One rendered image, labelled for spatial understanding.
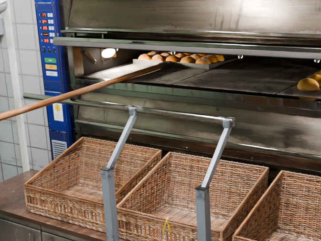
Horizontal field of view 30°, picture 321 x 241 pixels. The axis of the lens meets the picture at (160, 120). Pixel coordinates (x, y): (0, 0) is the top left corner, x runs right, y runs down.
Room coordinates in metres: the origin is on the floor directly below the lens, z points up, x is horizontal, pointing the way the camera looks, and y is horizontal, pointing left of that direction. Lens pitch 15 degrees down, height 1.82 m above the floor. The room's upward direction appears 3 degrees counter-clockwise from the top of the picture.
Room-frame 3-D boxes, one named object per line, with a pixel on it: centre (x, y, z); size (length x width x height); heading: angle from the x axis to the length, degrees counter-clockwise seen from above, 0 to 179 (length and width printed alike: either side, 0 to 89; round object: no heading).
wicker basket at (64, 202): (2.91, 0.36, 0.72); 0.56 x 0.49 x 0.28; 54
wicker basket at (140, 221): (2.55, -0.13, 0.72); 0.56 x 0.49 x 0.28; 55
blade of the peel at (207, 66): (3.65, -0.18, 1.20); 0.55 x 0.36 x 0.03; 53
